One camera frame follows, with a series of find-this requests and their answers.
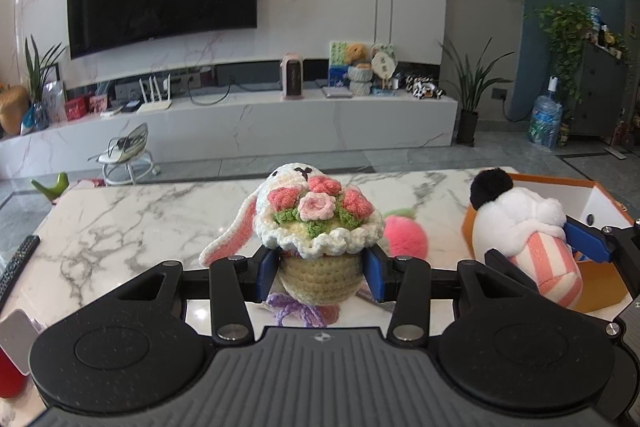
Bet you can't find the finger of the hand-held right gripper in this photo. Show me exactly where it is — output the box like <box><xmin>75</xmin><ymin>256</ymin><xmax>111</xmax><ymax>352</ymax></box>
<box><xmin>565</xmin><ymin>213</ymin><xmax>640</xmax><ymax>350</ymax></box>
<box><xmin>485</xmin><ymin>248</ymin><xmax>544</xmax><ymax>296</ymax></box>

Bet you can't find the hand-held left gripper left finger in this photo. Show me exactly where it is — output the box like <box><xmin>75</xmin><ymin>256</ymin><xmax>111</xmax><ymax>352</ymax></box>
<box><xmin>112</xmin><ymin>248</ymin><xmax>280</xmax><ymax>343</ymax></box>

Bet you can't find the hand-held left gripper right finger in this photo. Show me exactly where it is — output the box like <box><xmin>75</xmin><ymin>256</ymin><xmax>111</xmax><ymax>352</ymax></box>
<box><xmin>363</xmin><ymin>246</ymin><xmax>543</xmax><ymax>343</ymax></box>

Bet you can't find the panda plush with striped body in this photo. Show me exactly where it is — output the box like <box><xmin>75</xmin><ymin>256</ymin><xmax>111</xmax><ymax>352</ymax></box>
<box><xmin>469</xmin><ymin>168</ymin><xmax>585</xmax><ymax>309</ymax></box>

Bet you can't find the orange storage box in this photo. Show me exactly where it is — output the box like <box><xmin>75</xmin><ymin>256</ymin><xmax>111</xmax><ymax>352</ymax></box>
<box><xmin>461</xmin><ymin>172</ymin><xmax>640</xmax><ymax>315</ymax></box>

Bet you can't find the crochet bunny flower basket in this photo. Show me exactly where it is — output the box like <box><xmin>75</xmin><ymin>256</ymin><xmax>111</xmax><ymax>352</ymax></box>
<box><xmin>199</xmin><ymin>163</ymin><xmax>386</xmax><ymax>327</ymax></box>

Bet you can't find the pink plush peach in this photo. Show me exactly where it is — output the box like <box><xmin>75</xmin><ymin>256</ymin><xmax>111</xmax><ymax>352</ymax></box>
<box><xmin>382</xmin><ymin>208</ymin><xmax>430</xmax><ymax>261</ymax></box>

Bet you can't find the blue water jug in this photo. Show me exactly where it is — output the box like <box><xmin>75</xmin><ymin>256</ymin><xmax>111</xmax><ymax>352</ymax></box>
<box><xmin>527</xmin><ymin>76</ymin><xmax>564</xmax><ymax>152</ymax></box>

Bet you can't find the grey cabinet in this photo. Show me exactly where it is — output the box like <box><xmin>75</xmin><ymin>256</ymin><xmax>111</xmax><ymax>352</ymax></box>
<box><xmin>569</xmin><ymin>41</ymin><xmax>632</xmax><ymax>138</ymax></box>

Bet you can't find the marble television console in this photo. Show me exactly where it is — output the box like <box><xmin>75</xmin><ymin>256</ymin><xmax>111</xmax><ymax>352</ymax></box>
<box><xmin>0</xmin><ymin>84</ymin><xmax>459</xmax><ymax>180</ymax></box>

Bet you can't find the tall leafy potted plant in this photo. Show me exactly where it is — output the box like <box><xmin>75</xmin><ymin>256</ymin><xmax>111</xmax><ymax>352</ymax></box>
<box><xmin>439</xmin><ymin>38</ymin><xmax>512</xmax><ymax>146</ymax></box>

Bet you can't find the white baby walker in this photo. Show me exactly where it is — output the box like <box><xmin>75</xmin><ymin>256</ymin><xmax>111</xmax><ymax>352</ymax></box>
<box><xmin>88</xmin><ymin>122</ymin><xmax>161</xmax><ymax>186</ymax></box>

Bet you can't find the cow print plush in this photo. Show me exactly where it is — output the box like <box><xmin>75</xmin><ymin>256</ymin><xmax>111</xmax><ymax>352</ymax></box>
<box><xmin>405</xmin><ymin>75</ymin><xmax>446</xmax><ymax>100</ymax></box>

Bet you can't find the pink and white heater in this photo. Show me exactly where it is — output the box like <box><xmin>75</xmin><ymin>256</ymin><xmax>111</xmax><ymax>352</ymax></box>
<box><xmin>281</xmin><ymin>52</ymin><xmax>306</xmax><ymax>100</ymax></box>

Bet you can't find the trailing ivy plant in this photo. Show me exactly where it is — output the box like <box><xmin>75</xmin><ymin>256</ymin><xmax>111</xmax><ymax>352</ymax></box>
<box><xmin>536</xmin><ymin>3</ymin><xmax>595</xmax><ymax>104</ymax></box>

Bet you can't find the bear plush in crochet pot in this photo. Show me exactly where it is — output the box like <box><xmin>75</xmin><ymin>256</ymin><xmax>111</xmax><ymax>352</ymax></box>
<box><xmin>346</xmin><ymin>42</ymin><xmax>374</xmax><ymax>97</ymax></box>

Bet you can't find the white wifi router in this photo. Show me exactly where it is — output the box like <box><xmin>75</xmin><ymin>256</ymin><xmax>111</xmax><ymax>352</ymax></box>
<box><xmin>136</xmin><ymin>76</ymin><xmax>174</xmax><ymax>116</ymax></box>

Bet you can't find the round hand fan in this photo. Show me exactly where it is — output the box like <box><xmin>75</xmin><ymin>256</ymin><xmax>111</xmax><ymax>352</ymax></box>
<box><xmin>370</xmin><ymin>49</ymin><xmax>397</xmax><ymax>90</ymax></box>

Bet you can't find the green painted picture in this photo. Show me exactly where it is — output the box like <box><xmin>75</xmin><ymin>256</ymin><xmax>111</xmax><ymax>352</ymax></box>
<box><xmin>328</xmin><ymin>40</ymin><xmax>351</xmax><ymax>87</ymax></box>

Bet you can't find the green plastic toy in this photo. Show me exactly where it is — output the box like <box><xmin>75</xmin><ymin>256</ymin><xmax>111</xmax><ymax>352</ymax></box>
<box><xmin>30</xmin><ymin>172</ymin><xmax>70</xmax><ymax>204</ymax></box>

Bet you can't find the black remote control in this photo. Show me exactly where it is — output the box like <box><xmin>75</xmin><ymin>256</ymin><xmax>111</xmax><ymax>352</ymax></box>
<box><xmin>0</xmin><ymin>234</ymin><xmax>41</xmax><ymax>304</ymax></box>

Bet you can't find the white card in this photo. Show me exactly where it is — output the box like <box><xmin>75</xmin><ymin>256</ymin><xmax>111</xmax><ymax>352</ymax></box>
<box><xmin>0</xmin><ymin>309</ymin><xmax>47</xmax><ymax>376</ymax></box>

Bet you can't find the red gift box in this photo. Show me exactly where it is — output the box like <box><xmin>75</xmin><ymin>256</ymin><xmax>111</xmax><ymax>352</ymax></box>
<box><xmin>64</xmin><ymin>95</ymin><xmax>91</xmax><ymax>122</ymax></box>

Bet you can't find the red object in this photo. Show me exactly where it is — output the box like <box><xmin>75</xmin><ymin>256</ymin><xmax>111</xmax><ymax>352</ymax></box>
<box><xmin>0</xmin><ymin>346</ymin><xmax>32</xmax><ymax>399</ymax></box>

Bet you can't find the potted plant in blue vase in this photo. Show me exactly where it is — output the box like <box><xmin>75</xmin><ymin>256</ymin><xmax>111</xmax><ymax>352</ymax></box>
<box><xmin>23</xmin><ymin>34</ymin><xmax>67</xmax><ymax>131</ymax></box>

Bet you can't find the yellow plush toy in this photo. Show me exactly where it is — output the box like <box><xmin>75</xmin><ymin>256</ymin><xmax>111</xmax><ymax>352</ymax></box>
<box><xmin>0</xmin><ymin>85</ymin><xmax>31</xmax><ymax>137</ymax></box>

